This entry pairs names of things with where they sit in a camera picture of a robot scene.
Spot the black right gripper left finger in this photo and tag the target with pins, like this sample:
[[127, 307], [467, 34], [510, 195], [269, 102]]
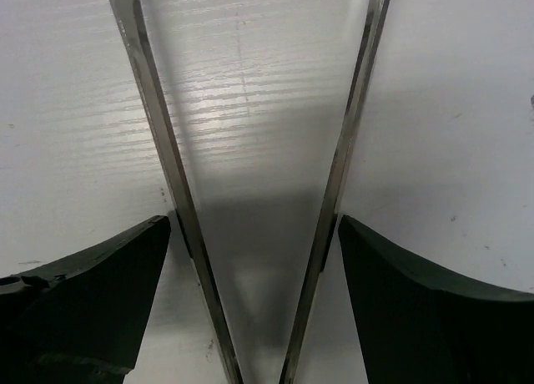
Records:
[[82, 318]]

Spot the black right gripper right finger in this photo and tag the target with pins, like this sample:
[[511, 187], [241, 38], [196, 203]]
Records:
[[419, 322]]

